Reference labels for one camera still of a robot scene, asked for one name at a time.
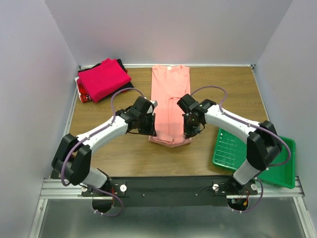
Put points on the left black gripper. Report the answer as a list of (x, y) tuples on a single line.
[(151, 131)]

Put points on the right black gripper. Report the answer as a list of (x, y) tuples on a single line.
[(188, 132)]

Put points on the salmon pink t-shirt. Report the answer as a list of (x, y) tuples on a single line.
[(169, 84)]

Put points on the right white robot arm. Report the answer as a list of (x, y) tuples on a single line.
[(263, 144)]

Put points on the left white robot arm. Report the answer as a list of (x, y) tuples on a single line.
[(73, 156)]

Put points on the green plastic tray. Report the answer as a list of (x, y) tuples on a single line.
[(230, 153)]

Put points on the folded magenta t-shirt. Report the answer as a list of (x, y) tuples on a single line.
[(86, 77)]

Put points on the folded red white t-shirt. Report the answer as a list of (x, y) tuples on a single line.
[(82, 92)]

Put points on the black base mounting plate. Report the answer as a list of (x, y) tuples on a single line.
[(170, 192)]

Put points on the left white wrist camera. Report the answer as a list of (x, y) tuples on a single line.
[(152, 107)]

